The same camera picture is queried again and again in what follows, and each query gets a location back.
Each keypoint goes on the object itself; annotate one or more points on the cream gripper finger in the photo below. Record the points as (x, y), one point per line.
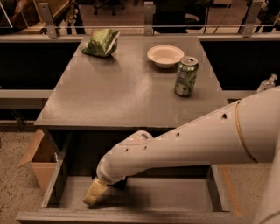
(96, 189)

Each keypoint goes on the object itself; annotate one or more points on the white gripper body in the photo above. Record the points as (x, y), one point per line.
(105, 175)

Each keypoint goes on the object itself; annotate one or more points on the dark rxbar chocolate wrapper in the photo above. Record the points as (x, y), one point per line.
(121, 185)

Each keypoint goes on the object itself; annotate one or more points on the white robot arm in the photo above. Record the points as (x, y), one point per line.
(247, 130)

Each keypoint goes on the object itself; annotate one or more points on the grey cabinet counter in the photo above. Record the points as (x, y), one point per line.
(129, 92)

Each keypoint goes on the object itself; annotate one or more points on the open grey top drawer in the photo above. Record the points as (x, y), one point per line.
(178, 195)

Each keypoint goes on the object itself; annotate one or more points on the cardboard box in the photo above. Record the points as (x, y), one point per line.
(42, 154)

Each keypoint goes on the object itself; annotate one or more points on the green soda can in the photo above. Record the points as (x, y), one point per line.
(186, 76)

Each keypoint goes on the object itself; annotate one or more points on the white bowl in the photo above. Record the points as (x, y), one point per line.
(165, 56)

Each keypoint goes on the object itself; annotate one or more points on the green chip bag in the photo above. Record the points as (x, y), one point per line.
(102, 43)

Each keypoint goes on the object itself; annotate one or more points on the black office chair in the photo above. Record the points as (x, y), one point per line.
(179, 16)

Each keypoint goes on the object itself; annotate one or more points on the metal railing with posts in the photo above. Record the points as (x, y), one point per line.
(81, 17)

